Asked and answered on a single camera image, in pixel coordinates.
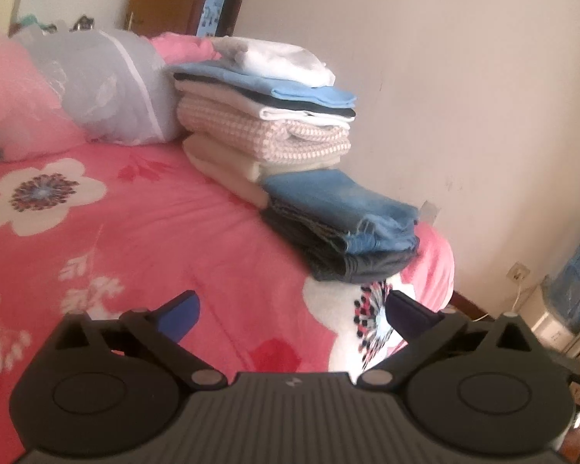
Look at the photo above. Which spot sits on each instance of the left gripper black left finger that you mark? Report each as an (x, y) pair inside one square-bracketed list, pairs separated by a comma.
[(105, 387)]

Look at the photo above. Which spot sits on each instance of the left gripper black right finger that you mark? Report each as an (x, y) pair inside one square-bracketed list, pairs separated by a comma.
[(483, 389)]

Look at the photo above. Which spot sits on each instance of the blue denim jeans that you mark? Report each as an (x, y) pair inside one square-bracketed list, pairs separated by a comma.
[(351, 217)]

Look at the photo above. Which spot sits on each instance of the stack of folded pink clothes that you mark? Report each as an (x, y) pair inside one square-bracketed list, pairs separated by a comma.
[(254, 109)]

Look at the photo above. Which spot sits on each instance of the white water dispenser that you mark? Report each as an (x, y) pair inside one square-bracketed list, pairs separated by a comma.
[(561, 298)]

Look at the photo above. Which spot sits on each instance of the red floral bed blanket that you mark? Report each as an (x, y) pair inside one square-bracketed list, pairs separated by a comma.
[(109, 229)]

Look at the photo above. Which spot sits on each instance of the pink floral duvet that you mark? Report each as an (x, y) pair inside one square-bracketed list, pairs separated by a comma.
[(58, 91)]

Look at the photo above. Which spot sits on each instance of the white wall socket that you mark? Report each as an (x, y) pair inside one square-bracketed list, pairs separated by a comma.
[(517, 273)]

